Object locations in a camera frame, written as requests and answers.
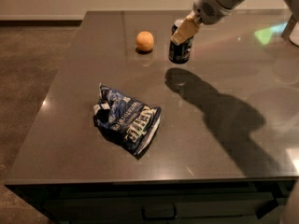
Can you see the dark cabinet base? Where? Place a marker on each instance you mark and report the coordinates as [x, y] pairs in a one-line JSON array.
[[197, 203]]

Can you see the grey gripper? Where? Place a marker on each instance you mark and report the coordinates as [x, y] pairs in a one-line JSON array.
[[206, 10]]

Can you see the dark cabinet drawer handle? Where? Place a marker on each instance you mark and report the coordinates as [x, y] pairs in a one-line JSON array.
[[159, 212]]

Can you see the blue pepsi can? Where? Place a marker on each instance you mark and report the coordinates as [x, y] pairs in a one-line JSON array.
[[180, 54]]

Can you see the blue chip bag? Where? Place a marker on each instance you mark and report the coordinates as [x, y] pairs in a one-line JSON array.
[[124, 120]]

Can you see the orange fruit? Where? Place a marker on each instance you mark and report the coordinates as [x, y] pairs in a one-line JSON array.
[[145, 41]]

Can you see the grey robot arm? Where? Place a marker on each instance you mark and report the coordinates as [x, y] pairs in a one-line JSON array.
[[292, 5]]

